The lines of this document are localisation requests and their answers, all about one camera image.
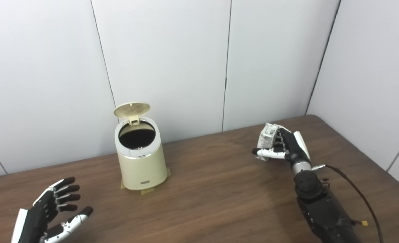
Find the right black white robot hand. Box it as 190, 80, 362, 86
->
252, 124, 312, 166

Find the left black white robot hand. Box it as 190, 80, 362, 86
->
11, 177, 94, 243

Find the white green milk carton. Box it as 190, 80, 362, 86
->
257, 123, 281, 161

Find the cream round bin lid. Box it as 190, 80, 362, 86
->
114, 102, 151, 126

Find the cream-colored round bin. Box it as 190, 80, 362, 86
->
114, 116, 168, 191

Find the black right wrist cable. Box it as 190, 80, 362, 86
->
313, 164, 384, 243

